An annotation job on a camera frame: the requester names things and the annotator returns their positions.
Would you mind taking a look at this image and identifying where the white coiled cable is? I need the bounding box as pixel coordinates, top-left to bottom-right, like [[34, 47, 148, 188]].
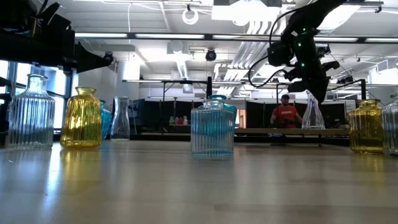
[[182, 7, 200, 26]]

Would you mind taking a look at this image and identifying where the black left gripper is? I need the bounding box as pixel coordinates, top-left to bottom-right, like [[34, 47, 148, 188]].
[[29, 1, 106, 74]]

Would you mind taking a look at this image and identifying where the clear smooth glass carafe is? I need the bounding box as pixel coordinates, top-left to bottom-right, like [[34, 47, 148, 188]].
[[110, 95, 131, 140]]

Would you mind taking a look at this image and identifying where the teal cylindrical glass vase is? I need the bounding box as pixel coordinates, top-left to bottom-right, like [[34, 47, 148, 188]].
[[198, 95, 238, 134]]

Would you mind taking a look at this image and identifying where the black aluminium rig frame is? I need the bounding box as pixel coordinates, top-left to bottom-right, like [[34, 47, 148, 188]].
[[0, 76, 352, 147]]

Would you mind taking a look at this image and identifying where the clear square ribbed glass vase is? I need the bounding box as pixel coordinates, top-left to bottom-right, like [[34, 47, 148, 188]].
[[190, 98, 236, 159]]

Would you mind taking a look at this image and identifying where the clear conical glass vase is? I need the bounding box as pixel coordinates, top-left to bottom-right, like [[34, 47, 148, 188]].
[[301, 90, 326, 130]]

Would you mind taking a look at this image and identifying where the yellow ribbed glass vase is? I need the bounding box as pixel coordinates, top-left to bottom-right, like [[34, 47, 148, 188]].
[[60, 86, 103, 149], [348, 99, 385, 154]]

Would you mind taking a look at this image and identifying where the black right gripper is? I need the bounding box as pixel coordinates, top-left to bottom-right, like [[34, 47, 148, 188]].
[[284, 40, 341, 103]]

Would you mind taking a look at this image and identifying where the black background rig frame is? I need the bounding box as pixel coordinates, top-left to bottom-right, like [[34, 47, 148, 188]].
[[122, 78, 208, 125]]

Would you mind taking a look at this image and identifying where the black linear ceiling light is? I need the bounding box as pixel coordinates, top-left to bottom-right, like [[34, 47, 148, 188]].
[[73, 32, 398, 44]]

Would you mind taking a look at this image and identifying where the large window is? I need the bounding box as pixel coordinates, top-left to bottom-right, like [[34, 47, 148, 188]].
[[0, 58, 74, 131]]

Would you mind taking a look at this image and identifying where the person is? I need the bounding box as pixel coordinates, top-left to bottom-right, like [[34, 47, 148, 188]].
[[269, 94, 303, 129]]

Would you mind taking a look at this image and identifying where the teal textured glass vase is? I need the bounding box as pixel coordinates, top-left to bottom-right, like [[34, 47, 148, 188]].
[[99, 99, 113, 141]]

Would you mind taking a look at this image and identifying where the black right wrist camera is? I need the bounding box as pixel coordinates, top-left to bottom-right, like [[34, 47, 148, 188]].
[[267, 41, 295, 68]]

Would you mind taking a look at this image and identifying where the black partition panel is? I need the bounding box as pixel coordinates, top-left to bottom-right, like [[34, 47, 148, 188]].
[[245, 101, 346, 129], [136, 99, 205, 131]]

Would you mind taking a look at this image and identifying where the wooden shelf with black frame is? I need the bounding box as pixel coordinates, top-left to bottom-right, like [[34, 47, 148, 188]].
[[205, 76, 368, 147]]

